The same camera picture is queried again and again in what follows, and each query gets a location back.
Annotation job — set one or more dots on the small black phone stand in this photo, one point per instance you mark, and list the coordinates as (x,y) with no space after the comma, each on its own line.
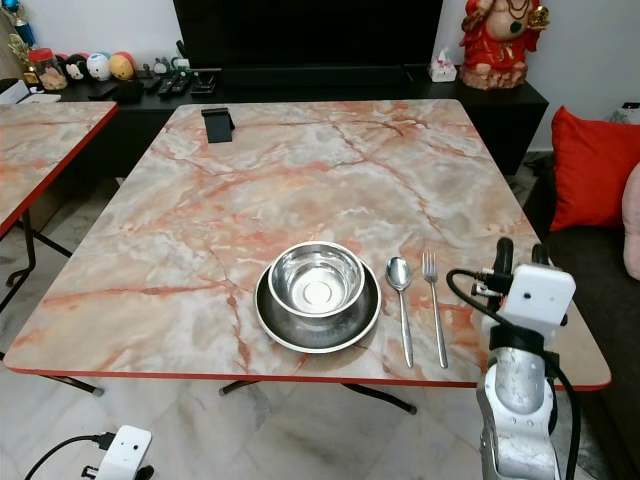
(218,126)

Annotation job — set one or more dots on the gold trophy with blue ball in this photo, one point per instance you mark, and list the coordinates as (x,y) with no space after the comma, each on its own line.
(14,45)

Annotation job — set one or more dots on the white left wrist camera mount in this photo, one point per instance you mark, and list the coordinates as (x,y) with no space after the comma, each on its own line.
(125,452)

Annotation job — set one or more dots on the white round toy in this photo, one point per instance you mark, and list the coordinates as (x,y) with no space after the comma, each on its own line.
(98,67)

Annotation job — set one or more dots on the silver metal fork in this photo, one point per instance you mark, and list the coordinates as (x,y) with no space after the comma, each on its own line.
(436,310)

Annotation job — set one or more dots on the round steel plate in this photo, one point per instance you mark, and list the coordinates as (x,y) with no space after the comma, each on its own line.
(318,335)

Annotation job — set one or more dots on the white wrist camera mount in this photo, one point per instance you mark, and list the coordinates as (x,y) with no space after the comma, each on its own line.
(125,452)
(540,298)

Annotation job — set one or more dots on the small white red figurine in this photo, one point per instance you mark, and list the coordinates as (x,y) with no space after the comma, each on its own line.
(443,68)

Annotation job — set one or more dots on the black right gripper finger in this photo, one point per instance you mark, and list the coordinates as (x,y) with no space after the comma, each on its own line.
(504,256)
(541,254)

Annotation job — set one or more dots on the white cardboard box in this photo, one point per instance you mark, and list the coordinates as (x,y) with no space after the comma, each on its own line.
(14,92)

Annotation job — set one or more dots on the silver metal spoon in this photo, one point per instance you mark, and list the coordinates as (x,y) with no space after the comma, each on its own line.
(399,273)

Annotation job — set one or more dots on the black remote control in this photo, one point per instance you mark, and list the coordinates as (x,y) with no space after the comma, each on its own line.
(172,86)

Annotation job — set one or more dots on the red laughing buddha statue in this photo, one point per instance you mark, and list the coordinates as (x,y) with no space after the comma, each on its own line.
(505,55)

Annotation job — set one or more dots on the black television screen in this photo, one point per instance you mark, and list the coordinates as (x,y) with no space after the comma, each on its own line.
(310,35)

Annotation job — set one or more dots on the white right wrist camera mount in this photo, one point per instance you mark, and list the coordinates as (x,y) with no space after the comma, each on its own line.
(540,298)

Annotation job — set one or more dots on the pale pink pillow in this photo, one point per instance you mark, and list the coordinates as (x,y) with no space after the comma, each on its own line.
(632,235)

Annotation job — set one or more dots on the shiny steel bowl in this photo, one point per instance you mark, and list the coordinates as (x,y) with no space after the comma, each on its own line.
(315,280)

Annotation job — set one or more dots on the glass jar with red lid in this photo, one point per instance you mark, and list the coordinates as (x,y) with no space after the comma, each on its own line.
(47,75)

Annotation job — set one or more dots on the black metal table frame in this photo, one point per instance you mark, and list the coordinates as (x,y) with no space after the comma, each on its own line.
(390,400)
(31,260)

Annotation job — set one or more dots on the yellow orange round toy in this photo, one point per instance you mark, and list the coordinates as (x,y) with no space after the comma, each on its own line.
(122,67)

